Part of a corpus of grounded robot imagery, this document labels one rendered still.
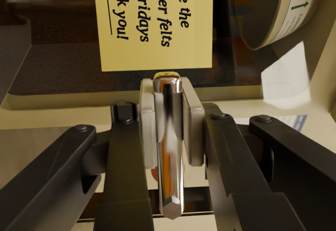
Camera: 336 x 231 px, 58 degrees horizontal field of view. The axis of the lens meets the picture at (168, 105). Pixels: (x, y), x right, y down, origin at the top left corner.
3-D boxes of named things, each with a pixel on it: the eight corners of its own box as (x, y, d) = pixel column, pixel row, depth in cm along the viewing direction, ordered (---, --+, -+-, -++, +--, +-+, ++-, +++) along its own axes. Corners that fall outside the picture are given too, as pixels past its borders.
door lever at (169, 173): (145, 61, 21) (182, 60, 21) (151, 183, 24) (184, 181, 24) (142, 77, 16) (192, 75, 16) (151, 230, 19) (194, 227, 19)
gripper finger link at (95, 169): (141, 175, 13) (69, 179, 13) (143, 130, 18) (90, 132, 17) (139, 142, 12) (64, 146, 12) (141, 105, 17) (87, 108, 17)
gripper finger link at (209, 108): (210, 137, 12) (282, 134, 12) (194, 102, 17) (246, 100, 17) (210, 170, 13) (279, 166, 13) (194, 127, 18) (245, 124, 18)
